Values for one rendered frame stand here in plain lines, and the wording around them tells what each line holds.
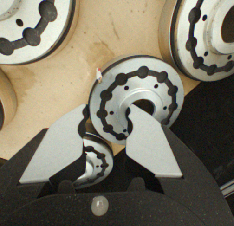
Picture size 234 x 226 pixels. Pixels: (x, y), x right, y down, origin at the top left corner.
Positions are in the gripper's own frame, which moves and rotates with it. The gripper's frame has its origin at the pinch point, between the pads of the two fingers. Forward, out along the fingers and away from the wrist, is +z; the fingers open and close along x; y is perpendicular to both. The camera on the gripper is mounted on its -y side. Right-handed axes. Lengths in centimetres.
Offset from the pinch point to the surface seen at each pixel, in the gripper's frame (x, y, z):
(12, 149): -13.3, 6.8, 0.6
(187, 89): 10.8, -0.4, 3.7
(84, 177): -3.3, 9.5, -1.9
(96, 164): -1.7, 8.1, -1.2
